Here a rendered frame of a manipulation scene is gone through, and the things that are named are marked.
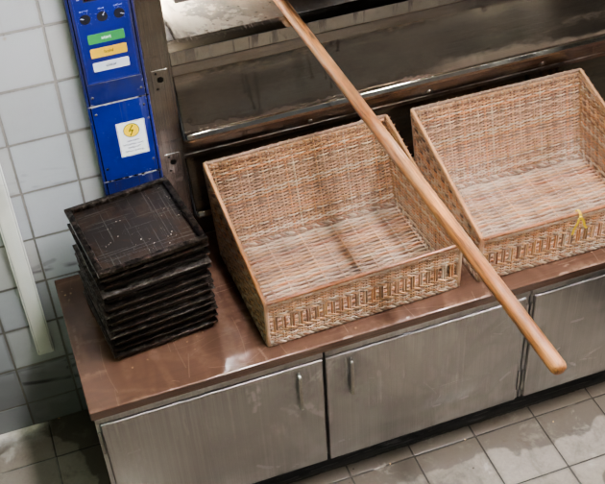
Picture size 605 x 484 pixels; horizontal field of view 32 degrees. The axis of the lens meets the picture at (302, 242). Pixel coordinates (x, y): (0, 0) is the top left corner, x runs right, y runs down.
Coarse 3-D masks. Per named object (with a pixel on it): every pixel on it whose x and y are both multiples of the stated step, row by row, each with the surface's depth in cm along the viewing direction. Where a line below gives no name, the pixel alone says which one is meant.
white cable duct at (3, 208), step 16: (0, 176) 269; (0, 192) 272; (0, 208) 275; (0, 224) 278; (16, 224) 280; (16, 240) 283; (16, 256) 286; (16, 272) 289; (32, 288) 295; (32, 304) 298; (32, 320) 302; (48, 336) 307
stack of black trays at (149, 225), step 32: (128, 192) 272; (160, 192) 273; (96, 224) 265; (128, 224) 264; (160, 224) 263; (192, 224) 261; (96, 256) 255; (128, 256) 255; (160, 256) 254; (192, 256) 259; (96, 288) 262; (128, 288) 255; (160, 288) 261; (192, 288) 264; (128, 320) 262; (160, 320) 266; (192, 320) 272; (128, 352) 268
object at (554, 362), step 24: (312, 48) 260; (336, 72) 250; (360, 96) 243; (384, 144) 229; (408, 168) 221; (432, 192) 214; (456, 240) 204; (480, 264) 198; (504, 288) 192; (528, 336) 184; (552, 360) 179
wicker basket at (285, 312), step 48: (288, 144) 292; (336, 144) 297; (240, 192) 293; (288, 192) 298; (336, 192) 303; (384, 192) 308; (240, 240) 298; (288, 240) 300; (336, 240) 299; (384, 240) 298; (432, 240) 291; (240, 288) 284; (288, 288) 285; (336, 288) 266; (384, 288) 283; (432, 288) 280; (288, 336) 270
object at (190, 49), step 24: (360, 0) 282; (384, 0) 282; (408, 0) 281; (432, 0) 284; (456, 0) 286; (264, 24) 275; (288, 24) 274; (312, 24) 276; (336, 24) 278; (168, 48) 268; (192, 48) 268; (216, 48) 270; (240, 48) 273
